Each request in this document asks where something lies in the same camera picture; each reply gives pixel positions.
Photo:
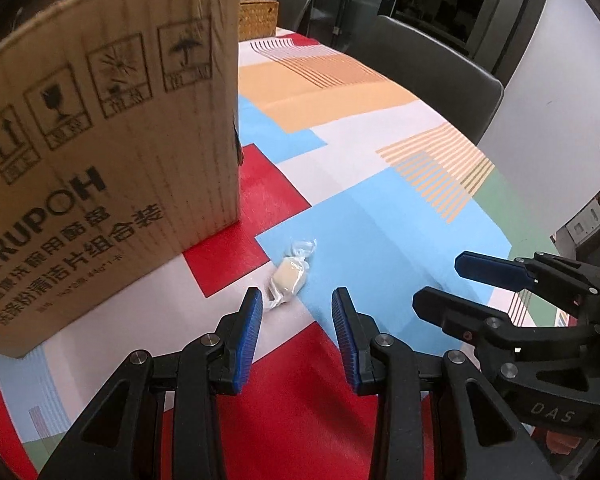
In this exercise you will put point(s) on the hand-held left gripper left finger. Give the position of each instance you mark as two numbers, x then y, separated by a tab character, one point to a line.
245	340

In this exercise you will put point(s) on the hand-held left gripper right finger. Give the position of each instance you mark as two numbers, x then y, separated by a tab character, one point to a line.
342	340

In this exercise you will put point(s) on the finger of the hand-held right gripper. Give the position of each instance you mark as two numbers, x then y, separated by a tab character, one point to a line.
490	270
455	312

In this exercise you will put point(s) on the white candy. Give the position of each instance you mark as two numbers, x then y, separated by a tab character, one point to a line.
290	272

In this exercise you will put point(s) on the brown cardboard box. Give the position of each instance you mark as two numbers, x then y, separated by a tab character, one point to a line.
105	160

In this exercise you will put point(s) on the person's right hand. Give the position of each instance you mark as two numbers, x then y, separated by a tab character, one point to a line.
565	441

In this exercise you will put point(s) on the colourful patchwork tablecloth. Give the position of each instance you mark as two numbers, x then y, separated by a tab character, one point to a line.
380	220

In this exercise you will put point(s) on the grey dining chair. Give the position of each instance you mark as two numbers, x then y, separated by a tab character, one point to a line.
430	70
285	5

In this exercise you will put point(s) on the wicker basket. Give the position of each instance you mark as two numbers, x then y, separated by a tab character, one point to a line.
257	17

